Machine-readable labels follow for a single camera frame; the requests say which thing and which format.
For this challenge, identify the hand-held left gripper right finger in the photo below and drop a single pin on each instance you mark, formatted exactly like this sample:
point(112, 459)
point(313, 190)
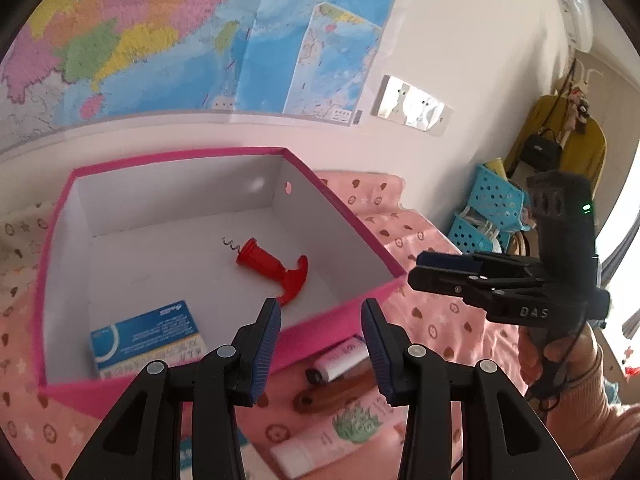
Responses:
point(375, 345)

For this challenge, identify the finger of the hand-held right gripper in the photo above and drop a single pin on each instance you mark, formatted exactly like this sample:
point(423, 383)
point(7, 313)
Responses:
point(440, 282)
point(440, 260)

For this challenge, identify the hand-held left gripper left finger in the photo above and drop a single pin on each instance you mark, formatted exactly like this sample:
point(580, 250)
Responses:
point(265, 340)

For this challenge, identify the pink lotion tube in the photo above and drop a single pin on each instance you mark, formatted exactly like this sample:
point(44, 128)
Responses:
point(325, 442)

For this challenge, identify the blue and white medicine box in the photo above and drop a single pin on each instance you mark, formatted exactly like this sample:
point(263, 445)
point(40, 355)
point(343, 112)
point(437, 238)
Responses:
point(255, 465)
point(145, 335)

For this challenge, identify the pink storage box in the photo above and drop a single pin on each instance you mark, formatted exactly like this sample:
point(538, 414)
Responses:
point(310, 220)

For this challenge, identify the person's right forearm pink sleeve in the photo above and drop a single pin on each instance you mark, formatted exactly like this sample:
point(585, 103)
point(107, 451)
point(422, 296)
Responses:
point(600, 425)

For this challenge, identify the person's right hand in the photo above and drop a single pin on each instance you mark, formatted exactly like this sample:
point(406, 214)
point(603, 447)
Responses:
point(580, 355)

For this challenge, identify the pink patterned blanket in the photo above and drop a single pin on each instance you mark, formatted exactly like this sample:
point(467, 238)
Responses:
point(440, 320)

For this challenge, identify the small white bottle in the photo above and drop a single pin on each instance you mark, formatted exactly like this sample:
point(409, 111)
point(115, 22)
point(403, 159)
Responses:
point(340, 360)

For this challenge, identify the blue perforated basket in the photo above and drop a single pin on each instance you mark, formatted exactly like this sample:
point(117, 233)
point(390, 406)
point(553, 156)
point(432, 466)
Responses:
point(495, 192)
point(470, 235)

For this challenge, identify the red corkscrew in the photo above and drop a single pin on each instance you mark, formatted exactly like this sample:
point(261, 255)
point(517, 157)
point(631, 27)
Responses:
point(270, 265)

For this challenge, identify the yellow coat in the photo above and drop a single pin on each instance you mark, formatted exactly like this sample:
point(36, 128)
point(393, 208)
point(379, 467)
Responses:
point(590, 155)

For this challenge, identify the black handbag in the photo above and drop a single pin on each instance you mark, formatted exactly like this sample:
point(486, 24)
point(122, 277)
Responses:
point(540, 150)

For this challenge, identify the small plush doll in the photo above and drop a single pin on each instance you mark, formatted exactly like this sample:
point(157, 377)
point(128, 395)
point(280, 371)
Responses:
point(581, 107)

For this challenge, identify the white air conditioner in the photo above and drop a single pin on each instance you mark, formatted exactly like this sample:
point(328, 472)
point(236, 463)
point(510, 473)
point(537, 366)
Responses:
point(575, 10)

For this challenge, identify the cream patterned cloth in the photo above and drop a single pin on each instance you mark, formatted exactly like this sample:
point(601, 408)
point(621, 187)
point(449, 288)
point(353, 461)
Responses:
point(20, 240)

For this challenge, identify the white wall socket panel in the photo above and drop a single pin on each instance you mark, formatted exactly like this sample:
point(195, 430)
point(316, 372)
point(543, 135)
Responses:
point(412, 105)

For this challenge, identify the colourful wall map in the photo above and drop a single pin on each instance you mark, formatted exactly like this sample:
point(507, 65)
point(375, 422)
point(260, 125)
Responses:
point(150, 35)

